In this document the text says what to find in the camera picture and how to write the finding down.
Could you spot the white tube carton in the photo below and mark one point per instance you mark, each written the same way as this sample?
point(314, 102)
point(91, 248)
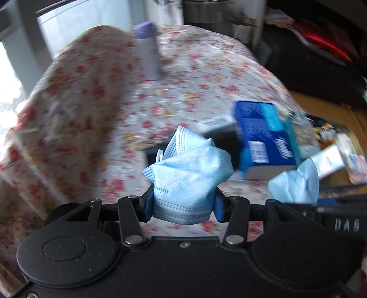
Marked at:
point(328, 160)

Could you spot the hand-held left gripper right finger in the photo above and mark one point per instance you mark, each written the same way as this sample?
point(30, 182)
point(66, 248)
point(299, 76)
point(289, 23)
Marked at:
point(218, 205)

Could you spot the window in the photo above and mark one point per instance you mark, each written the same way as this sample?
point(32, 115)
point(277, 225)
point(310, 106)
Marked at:
point(57, 25)

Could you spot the floral tablecloth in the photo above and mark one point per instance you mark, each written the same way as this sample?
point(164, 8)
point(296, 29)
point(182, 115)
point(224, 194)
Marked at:
point(100, 114)

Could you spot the pink soft cloth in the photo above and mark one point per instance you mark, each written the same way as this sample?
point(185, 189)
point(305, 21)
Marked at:
point(358, 176)

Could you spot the teal tin box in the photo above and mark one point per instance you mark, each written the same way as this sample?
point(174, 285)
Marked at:
point(292, 143)

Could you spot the black sofa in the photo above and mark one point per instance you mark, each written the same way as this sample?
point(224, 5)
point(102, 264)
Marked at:
point(309, 68)

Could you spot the white bottle with purple lid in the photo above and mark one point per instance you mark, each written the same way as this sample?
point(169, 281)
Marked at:
point(149, 51)

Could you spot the white plant pot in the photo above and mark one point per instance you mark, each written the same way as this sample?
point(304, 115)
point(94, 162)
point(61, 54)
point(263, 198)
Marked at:
point(241, 33)

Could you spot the blue tissue box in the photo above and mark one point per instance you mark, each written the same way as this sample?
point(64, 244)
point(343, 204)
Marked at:
point(263, 134)

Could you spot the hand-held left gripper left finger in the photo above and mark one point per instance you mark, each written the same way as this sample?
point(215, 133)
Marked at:
point(149, 204)

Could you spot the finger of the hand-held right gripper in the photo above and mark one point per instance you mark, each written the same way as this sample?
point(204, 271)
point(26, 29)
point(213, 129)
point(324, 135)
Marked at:
point(341, 195)

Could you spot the red cloth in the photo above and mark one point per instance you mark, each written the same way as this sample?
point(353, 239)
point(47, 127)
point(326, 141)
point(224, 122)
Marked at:
point(326, 43)

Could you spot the blue face mask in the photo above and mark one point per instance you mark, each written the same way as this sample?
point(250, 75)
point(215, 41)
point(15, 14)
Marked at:
point(298, 183)
point(189, 174)

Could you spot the black box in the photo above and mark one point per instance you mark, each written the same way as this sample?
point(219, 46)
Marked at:
point(157, 154)

